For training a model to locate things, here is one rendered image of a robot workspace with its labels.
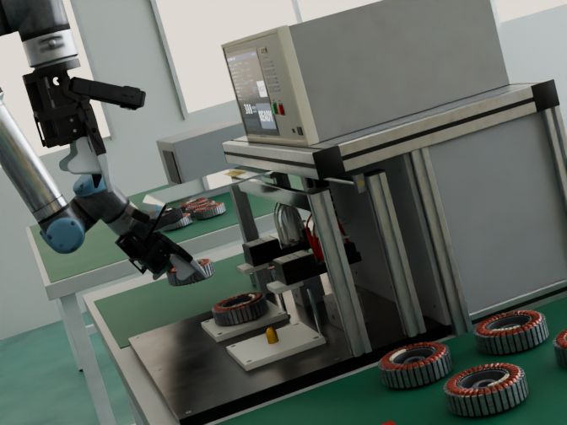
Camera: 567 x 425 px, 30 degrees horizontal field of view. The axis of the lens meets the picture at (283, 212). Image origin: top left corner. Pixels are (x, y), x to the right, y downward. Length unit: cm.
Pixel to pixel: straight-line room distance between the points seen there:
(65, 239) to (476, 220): 86
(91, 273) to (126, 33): 335
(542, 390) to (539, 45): 608
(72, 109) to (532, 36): 607
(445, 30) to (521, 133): 23
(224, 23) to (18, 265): 195
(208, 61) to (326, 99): 490
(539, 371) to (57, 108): 79
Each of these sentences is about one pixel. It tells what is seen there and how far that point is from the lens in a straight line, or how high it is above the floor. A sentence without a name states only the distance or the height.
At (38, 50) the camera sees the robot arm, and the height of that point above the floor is 138.
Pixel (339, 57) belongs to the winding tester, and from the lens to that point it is 181.
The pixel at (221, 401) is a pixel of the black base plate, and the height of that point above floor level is 77.
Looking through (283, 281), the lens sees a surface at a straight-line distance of 189.
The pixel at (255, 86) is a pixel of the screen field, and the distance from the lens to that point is 202.
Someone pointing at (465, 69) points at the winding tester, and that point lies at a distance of 189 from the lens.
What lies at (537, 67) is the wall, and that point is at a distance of 748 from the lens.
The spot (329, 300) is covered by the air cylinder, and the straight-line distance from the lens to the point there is 194.
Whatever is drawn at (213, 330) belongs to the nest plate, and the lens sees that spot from 212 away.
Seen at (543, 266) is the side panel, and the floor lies 81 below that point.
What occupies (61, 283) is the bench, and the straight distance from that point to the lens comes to 344.
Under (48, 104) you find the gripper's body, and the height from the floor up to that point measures 130.
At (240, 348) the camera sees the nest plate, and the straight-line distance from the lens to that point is 194.
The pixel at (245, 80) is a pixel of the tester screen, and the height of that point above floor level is 124.
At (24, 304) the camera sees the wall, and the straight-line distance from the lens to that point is 664.
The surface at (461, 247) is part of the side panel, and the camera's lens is 179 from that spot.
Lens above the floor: 130
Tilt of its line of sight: 9 degrees down
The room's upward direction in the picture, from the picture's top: 15 degrees counter-clockwise
